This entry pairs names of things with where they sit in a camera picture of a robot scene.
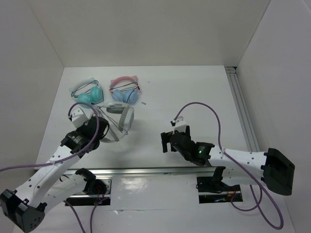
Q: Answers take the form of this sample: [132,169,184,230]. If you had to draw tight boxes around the white grey headphones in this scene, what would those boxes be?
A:
[94,101,134,143]

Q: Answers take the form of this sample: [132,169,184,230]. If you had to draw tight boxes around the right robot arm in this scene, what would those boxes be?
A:
[161,130,295,196]

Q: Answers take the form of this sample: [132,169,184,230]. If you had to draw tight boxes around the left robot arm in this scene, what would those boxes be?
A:
[0,116,109,233]

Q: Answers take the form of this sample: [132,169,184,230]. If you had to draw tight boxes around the teal white headphones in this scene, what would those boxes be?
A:
[69,78,104,105]

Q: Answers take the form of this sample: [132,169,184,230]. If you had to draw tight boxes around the blue pink cat headphones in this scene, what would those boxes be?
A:
[109,76,140,104]

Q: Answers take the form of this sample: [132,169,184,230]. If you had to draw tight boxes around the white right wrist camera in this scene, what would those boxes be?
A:
[171,116,187,133]

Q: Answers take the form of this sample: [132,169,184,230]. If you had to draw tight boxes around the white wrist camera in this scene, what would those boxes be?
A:
[171,116,187,133]
[68,107,88,129]

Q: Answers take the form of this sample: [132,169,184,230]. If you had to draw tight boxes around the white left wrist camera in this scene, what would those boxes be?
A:
[68,107,88,129]

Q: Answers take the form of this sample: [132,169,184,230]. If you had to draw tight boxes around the aluminium front rail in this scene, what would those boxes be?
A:
[58,165,219,176]

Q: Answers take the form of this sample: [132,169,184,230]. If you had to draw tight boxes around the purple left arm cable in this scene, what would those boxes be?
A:
[0,101,100,172]

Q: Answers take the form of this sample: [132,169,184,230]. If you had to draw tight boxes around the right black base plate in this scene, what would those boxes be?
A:
[196,177,243,204]

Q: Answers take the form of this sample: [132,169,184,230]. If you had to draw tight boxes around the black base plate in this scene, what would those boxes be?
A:
[196,177,243,204]
[66,177,112,206]

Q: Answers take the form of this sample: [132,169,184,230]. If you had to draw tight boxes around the aluminium side rail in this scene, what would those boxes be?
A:
[225,67,260,152]

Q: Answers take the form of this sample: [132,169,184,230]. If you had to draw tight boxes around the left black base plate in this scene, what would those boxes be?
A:
[66,177,112,206]

